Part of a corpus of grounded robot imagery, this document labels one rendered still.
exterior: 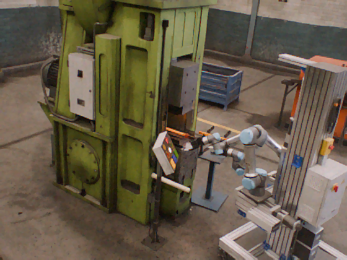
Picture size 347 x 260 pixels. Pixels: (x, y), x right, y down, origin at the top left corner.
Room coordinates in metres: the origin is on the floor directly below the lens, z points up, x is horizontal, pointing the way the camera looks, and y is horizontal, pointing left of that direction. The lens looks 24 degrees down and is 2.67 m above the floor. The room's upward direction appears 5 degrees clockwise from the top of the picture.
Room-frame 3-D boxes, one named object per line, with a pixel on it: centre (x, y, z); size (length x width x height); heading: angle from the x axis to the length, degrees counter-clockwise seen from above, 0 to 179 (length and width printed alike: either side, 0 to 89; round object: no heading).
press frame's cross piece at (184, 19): (3.83, 0.18, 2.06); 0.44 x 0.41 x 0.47; 59
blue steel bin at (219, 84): (7.82, -0.64, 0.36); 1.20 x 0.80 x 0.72; 63
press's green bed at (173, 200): (3.77, 0.06, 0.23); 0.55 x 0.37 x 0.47; 59
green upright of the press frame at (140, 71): (3.55, 0.36, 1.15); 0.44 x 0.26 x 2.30; 59
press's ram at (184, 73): (3.75, 0.05, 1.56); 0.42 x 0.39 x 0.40; 59
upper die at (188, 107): (3.72, 0.08, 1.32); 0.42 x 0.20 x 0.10; 59
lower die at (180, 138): (3.72, 0.08, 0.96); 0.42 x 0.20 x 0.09; 59
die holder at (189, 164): (3.77, 0.06, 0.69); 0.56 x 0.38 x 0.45; 59
